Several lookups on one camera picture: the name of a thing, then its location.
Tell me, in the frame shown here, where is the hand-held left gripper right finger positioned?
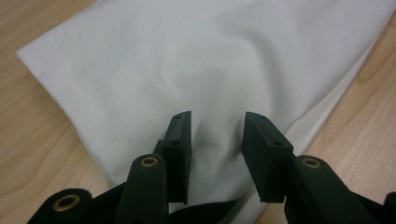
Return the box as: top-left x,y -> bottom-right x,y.
242,111 -> 294,203

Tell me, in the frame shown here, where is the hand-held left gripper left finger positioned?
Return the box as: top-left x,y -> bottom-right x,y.
161,110 -> 193,203

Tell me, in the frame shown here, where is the white cartoon print tank top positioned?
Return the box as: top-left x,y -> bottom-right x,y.
16,0 -> 396,224

